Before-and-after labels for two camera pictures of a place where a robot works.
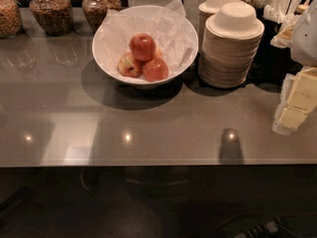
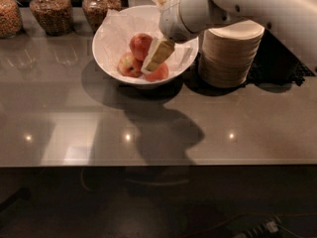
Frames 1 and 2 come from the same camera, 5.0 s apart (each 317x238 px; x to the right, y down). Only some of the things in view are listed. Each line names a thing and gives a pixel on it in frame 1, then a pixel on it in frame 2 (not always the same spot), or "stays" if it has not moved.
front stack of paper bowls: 229,47 stays
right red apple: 155,69 stays
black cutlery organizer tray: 272,65 stays
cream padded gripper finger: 297,99 → 159,55
